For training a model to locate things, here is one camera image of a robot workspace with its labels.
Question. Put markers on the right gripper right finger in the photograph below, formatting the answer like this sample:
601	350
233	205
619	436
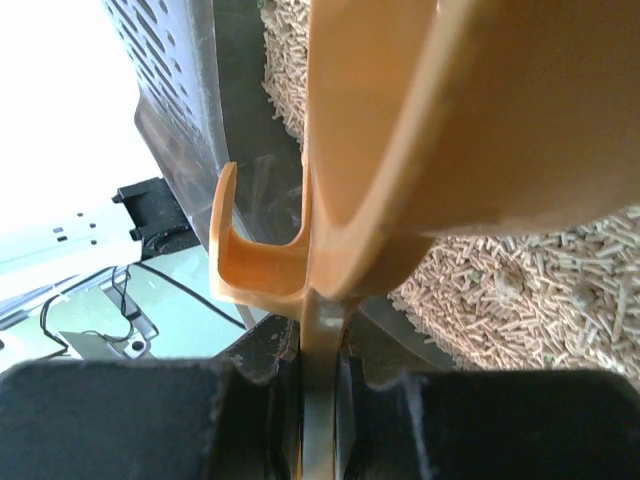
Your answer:
375	437

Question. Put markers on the beige pellet litter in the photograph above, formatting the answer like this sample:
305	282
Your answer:
560	299

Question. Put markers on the dark grey litter box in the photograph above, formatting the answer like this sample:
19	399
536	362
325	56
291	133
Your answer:
298	138

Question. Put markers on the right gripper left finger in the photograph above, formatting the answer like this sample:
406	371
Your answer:
255	407

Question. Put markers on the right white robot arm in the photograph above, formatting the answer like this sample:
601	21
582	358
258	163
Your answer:
105	409

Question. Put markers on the orange litter scoop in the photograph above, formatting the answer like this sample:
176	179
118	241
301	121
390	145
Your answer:
541	134

